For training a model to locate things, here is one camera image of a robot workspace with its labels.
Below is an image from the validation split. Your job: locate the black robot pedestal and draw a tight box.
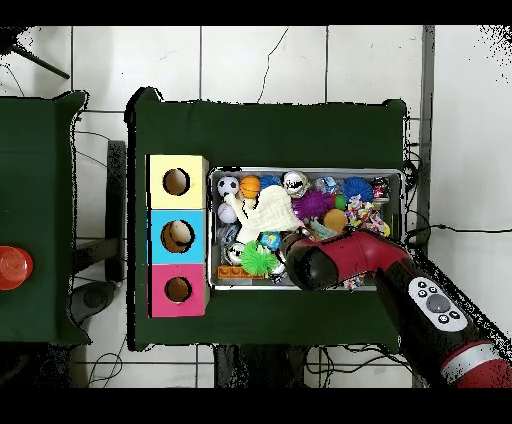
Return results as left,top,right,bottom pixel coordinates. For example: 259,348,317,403
212,343,321,389

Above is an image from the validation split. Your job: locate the black tripod leg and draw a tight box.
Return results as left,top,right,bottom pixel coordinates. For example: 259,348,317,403
0,27,72,81

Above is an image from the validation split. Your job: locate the orange toy block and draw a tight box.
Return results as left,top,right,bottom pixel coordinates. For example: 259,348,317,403
215,264,248,281

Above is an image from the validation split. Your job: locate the clear mesh bin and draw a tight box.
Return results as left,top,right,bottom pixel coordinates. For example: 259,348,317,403
208,166,405,291

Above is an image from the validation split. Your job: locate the wooden box with three holes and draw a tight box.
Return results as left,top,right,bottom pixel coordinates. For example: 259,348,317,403
146,153,211,319

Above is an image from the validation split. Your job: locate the colourful patterned cloth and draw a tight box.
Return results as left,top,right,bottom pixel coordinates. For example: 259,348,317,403
339,198,393,291

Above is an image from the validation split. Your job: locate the red round container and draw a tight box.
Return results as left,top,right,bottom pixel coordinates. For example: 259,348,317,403
0,246,35,291

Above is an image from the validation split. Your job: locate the purple spiky ball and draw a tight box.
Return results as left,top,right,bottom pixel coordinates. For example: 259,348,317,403
291,190,334,222

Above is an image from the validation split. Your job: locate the black floor cable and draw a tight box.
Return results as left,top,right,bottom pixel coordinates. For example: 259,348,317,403
406,223,512,240

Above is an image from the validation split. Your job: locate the cream knitted cloth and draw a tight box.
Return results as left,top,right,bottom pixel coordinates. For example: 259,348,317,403
222,184,305,245

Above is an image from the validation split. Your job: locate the green cloth side table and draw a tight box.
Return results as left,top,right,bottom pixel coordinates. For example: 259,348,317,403
0,87,91,348

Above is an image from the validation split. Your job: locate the small orange basketball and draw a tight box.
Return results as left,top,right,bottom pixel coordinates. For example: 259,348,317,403
239,174,263,200

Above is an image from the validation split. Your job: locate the green fuzzy toy with eyes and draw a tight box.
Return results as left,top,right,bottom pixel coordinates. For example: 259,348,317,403
240,239,279,277

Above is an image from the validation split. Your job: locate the small soccer ball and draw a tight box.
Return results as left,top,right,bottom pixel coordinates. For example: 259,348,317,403
216,175,241,198

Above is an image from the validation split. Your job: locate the orange foam ball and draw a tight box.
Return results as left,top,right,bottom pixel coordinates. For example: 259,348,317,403
322,208,349,233

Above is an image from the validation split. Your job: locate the blue spiky ball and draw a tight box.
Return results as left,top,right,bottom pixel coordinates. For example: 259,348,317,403
342,175,375,203

